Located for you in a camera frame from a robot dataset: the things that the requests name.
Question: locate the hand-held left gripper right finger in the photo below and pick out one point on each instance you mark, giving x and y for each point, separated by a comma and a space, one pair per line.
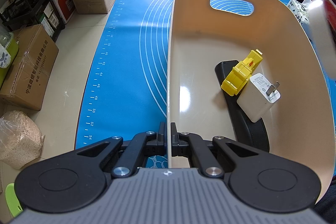
174, 140

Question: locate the white tissue box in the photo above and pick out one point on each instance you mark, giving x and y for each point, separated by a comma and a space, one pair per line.
298, 10

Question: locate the brown printed cardboard box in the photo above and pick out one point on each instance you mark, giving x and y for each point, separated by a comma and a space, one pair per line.
26, 69

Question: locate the blue silicone mat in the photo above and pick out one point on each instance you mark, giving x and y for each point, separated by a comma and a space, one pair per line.
136, 43

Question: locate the person's jeans leg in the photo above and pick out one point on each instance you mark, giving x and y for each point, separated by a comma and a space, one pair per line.
328, 211

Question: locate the white patterned cloth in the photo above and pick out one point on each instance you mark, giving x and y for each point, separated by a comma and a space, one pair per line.
4, 56

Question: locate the large white charger plug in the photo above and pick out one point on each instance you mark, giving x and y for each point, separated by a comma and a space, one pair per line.
254, 100

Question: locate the green container clear lid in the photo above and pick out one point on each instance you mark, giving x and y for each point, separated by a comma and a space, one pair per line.
10, 40

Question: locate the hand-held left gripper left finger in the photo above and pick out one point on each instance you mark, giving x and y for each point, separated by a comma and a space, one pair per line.
161, 140

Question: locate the yellow plastic tool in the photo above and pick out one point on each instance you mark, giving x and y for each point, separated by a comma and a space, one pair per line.
239, 75

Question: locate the beige plastic storage bin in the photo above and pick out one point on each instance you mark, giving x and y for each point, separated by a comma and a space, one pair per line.
199, 56

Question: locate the white tape roll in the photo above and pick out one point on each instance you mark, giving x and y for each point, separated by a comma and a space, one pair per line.
319, 27

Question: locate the clear bag of grain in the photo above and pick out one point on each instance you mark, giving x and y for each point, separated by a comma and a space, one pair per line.
18, 140

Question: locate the light green plastic object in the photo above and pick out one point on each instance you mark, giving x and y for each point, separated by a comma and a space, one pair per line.
13, 200

